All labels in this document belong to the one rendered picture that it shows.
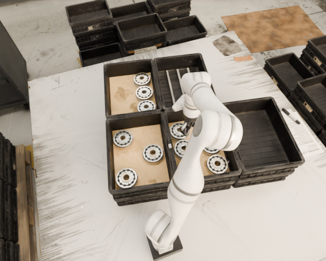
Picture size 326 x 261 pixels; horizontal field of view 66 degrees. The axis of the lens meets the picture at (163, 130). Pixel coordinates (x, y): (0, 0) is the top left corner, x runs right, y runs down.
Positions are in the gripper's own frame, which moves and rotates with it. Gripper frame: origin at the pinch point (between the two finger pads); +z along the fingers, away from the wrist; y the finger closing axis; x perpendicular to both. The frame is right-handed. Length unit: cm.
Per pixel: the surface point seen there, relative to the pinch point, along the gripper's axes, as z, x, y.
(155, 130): 17.3, 19.2, -1.7
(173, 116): 12.1, 14.7, 8.4
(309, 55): 62, -29, 168
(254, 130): 17.4, -24.0, 29.9
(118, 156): 17.3, 25.0, -25.1
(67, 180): 30, 44, -49
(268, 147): 17.4, -34.5, 24.2
